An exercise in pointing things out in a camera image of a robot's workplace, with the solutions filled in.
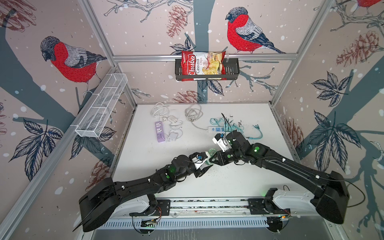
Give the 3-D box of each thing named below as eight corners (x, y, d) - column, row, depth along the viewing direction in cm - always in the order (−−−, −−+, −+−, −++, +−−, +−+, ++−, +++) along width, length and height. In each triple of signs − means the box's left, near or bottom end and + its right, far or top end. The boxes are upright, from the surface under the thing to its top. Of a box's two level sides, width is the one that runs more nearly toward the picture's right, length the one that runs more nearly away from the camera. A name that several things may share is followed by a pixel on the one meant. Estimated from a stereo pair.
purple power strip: (157, 143, 100) (156, 140, 97) (155, 124, 110) (154, 121, 108) (165, 141, 101) (164, 139, 98) (162, 123, 111) (161, 120, 109)
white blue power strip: (208, 133, 104) (208, 130, 102) (208, 128, 107) (208, 125, 104) (224, 133, 104) (224, 130, 102) (223, 128, 107) (224, 125, 104)
